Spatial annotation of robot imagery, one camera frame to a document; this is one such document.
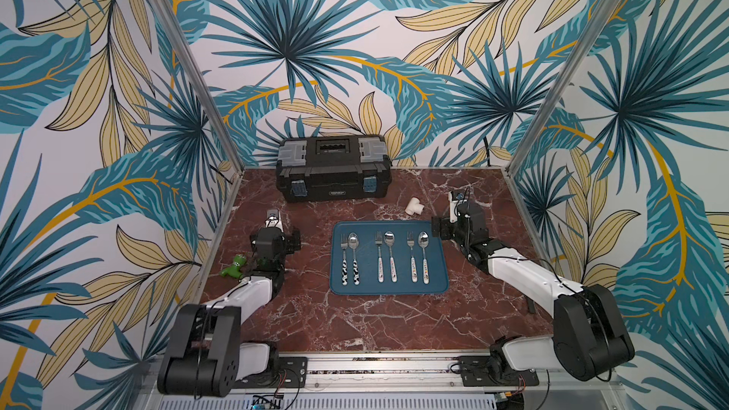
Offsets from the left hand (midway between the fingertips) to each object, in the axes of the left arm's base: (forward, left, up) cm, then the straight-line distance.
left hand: (278, 230), depth 89 cm
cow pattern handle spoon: (+1, -23, -7) cm, 25 cm away
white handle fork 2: (-6, -43, -8) cm, 44 cm away
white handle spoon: (+2, -36, -8) cm, 37 cm away
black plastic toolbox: (+21, -16, +7) cm, 27 cm away
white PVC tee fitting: (+16, -45, -8) cm, 49 cm away
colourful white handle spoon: (+2, -47, -8) cm, 48 cm away
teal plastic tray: (-5, -35, -8) cm, 36 cm away
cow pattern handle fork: (+1, -20, -9) cm, 22 cm away
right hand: (+5, -54, +4) cm, 54 cm away
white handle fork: (+2, -32, -9) cm, 34 cm away
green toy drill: (-9, +11, -4) cm, 15 cm away
